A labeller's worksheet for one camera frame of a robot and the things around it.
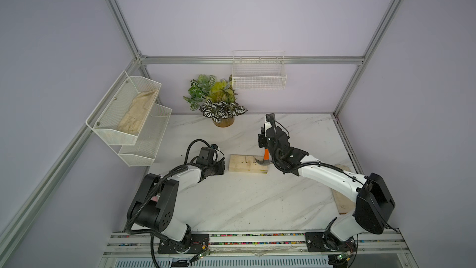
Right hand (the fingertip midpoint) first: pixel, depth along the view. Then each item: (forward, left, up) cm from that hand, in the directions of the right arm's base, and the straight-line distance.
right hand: (266, 129), depth 83 cm
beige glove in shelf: (-1, +58, +8) cm, 58 cm away
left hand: (-8, +22, -21) cm, 31 cm away
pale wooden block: (-7, +9, -19) cm, 22 cm away
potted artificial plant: (+21, +25, 0) cm, 33 cm away
